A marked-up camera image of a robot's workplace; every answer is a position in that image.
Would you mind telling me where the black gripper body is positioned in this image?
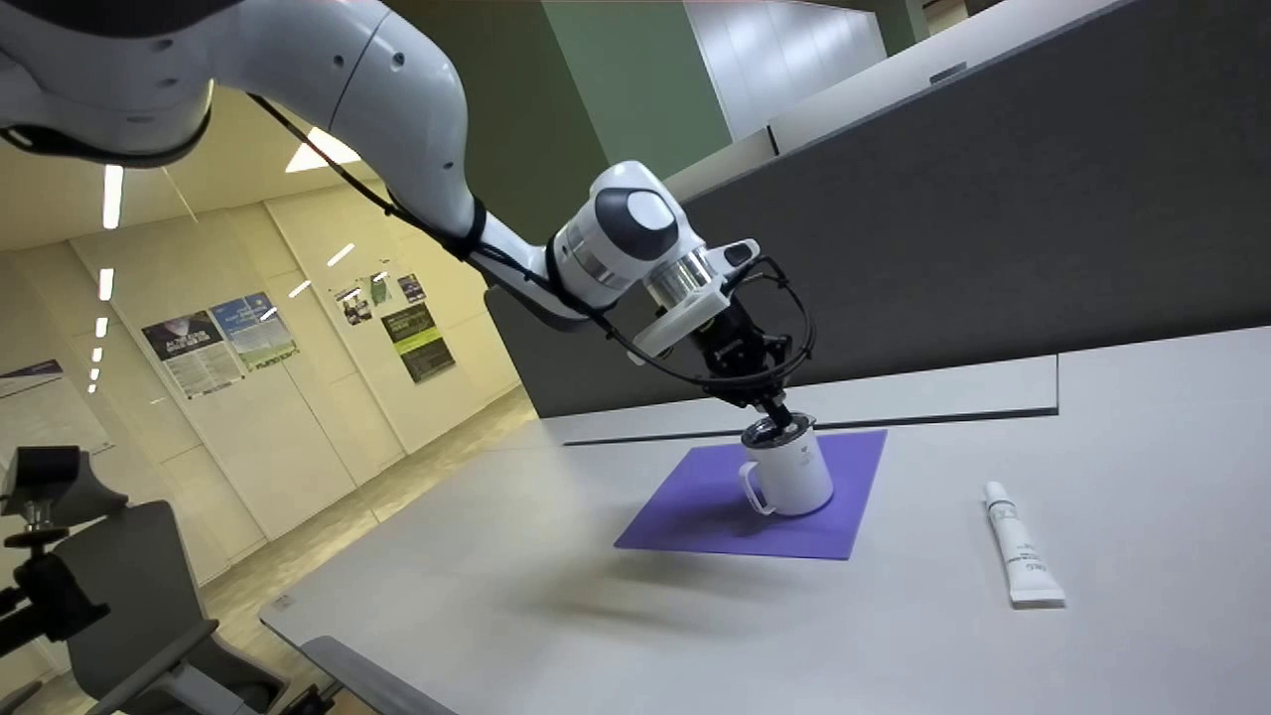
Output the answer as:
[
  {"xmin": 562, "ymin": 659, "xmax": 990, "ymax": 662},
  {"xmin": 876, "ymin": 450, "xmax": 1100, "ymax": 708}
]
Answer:
[{"xmin": 689, "ymin": 307, "xmax": 789, "ymax": 398}]

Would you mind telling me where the white cup with lid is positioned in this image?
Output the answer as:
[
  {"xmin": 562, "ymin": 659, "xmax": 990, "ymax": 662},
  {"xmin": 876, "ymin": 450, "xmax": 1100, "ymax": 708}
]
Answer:
[{"xmin": 738, "ymin": 418, "xmax": 832, "ymax": 517}]

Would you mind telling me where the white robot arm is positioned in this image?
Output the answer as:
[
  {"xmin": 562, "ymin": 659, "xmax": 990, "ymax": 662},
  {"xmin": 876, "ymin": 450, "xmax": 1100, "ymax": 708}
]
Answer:
[{"xmin": 0, "ymin": 0, "xmax": 811, "ymax": 438}]

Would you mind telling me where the purple mat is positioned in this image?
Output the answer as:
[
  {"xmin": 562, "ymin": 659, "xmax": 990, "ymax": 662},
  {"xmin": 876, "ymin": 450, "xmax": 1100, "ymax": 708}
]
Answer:
[{"xmin": 617, "ymin": 434, "xmax": 887, "ymax": 561}]

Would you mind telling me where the white tube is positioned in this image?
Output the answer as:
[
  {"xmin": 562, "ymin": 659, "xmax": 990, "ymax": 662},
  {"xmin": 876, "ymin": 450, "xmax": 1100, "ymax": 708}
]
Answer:
[{"xmin": 985, "ymin": 480, "xmax": 1064, "ymax": 609}]

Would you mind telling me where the grey desk divider panel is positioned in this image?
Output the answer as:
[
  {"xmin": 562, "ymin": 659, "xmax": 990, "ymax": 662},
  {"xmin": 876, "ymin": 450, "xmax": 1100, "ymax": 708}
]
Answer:
[{"xmin": 484, "ymin": 0, "xmax": 1271, "ymax": 421}]

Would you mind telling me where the grey office chair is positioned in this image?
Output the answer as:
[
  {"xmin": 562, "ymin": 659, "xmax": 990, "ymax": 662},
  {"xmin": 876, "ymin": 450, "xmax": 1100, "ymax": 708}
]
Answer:
[{"xmin": 54, "ymin": 499, "xmax": 332, "ymax": 715}]

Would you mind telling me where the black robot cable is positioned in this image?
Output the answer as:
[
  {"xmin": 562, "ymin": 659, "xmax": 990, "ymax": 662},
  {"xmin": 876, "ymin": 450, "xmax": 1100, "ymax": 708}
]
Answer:
[{"xmin": 242, "ymin": 91, "xmax": 817, "ymax": 409}]

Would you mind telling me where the wall poster green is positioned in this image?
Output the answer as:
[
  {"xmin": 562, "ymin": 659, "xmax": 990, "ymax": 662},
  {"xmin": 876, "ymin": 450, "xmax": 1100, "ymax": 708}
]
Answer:
[{"xmin": 381, "ymin": 307, "xmax": 452, "ymax": 380}]

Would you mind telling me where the wall poster blue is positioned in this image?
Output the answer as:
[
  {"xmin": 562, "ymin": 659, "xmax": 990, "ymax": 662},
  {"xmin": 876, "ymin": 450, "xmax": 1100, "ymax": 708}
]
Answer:
[{"xmin": 210, "ymin": 295, "xmax": 298, "ymax": 369}]

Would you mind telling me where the wall poster left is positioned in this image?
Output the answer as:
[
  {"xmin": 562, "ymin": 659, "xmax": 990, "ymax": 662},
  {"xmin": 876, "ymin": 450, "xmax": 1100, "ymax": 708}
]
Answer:
[{"xmin": 141, "ymin": 310, "xmax": 242, "ymax": 398}]

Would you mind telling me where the black camera on stand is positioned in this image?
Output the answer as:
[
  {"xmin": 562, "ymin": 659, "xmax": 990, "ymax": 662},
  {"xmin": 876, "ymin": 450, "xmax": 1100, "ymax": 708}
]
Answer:
[{"xmin": 0, "ymin": 445, "xmax": 128, "ymax": 656}]

